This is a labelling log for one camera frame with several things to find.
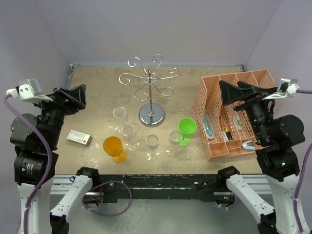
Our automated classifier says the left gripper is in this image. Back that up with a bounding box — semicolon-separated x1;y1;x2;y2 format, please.
34;83;85;147

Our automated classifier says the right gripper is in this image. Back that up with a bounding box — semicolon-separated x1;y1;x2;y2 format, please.
218;78;277;142

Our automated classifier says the green plastic wine glass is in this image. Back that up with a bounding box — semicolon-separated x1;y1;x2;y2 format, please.
178;117;196;147

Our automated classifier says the clear wine glass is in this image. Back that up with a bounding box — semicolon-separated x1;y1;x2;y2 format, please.
165;131;182;159
146;135;160;162
121;124;140;151

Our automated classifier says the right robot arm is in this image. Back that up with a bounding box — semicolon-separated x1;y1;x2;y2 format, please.
216;78;311;234

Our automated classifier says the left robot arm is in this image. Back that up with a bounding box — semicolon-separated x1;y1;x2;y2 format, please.
4;83;100;234

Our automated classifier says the orange plastic wine glass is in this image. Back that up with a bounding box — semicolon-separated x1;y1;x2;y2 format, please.
103;136;127;163

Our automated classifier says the chrome wine glass rack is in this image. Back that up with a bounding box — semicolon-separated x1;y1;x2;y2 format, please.
118;54;180;127

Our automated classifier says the green white pen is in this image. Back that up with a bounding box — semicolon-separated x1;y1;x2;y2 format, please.
235;114;242;125

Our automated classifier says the red pen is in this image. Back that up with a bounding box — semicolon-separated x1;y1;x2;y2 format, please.
220;114;225;132

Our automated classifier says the yellow black marker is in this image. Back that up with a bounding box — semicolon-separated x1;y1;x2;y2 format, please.
222;128;233;141

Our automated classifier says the orange plastic file organizer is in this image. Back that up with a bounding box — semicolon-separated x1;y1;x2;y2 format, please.
193;70;274;161

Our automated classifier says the small white card box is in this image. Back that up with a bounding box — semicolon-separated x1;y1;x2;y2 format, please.
66;130;93;146

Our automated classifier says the clear glass back left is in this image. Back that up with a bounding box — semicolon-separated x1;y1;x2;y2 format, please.
113;106;128;128

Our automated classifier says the blue item in organizer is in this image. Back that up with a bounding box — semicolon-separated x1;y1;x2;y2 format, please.
203;113;215;140

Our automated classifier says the blue white stapler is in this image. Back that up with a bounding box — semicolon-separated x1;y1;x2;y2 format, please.
241;140;256;151

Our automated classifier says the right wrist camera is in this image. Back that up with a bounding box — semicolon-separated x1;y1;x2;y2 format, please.
263;78;299;100

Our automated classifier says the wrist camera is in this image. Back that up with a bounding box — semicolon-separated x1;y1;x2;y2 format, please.
6;78;53;104
263;78;299;100

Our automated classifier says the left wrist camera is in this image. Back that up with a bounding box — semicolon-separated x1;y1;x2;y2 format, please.
6;78;53;104

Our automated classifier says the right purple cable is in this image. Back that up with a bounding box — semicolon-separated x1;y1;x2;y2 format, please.
293;89;312;232

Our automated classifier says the black base frame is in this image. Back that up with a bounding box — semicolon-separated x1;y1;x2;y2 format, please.
89;174;235;205

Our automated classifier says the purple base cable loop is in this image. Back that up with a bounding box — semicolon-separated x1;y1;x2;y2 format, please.
81;180;133;217

